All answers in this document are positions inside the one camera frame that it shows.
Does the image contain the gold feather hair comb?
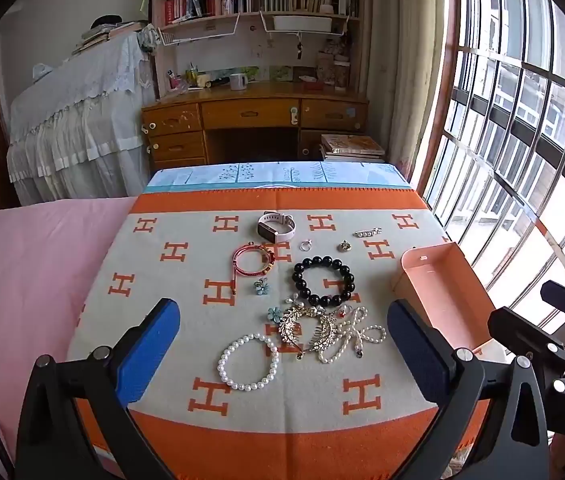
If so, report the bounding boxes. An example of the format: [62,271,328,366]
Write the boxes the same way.
[277,305,319,361]
[307,310,347,357]

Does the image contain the pink band smart watch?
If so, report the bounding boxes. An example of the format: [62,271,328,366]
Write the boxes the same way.
[256,211,297,242]

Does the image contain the wooden bookshelf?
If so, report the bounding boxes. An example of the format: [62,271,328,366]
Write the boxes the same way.
[150,0,366,97]

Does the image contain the white pearl bracelet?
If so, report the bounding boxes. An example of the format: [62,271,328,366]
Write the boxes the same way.
[218,333,280,392]

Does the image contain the pink cardboard box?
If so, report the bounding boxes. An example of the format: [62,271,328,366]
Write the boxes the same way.
[391,241,506,357]

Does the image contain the light blue patterned sheet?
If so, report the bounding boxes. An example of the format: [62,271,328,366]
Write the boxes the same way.
[142,161,413,196]

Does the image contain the white wire basket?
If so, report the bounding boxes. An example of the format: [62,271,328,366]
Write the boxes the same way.
[157,12,240,47]
[260,10,351,39]

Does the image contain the stack of large books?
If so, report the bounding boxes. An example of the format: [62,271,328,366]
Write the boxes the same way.
[319,134,387,163]

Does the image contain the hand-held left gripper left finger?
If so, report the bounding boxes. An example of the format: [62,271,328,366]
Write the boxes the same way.
[15,298,182,480]

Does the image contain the white lace cover cloth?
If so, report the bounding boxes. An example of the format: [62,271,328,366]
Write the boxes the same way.
[6,32,158,206]

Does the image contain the wooden desk with drawers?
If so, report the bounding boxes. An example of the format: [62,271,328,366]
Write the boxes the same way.
[141,87,369,171]

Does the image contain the red cord bracelet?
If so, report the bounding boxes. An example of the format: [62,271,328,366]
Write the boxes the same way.
[231,241,277,296]

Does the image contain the beige curtain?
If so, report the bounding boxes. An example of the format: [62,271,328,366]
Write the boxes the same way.
[363,0,458,186]

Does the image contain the black bead bracelet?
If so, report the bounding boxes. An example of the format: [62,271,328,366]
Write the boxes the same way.
[293,256,358,307]

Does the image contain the orange and beige printed blanket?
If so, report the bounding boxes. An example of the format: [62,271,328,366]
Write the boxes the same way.
[67,190,493,480]

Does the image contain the window grille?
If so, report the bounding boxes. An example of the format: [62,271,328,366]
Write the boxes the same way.
[423,0,565,351]

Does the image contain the white tray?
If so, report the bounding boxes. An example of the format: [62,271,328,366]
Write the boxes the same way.
[272,15,333,34]

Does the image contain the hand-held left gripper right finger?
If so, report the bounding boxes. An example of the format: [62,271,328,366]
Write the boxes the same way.
[387,298,551,480]

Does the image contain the pink bed sheet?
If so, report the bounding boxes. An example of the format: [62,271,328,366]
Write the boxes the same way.
[0,196,138,461]

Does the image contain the white pearl necklace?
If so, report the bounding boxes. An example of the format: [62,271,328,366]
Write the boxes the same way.
[319,305,387,365]

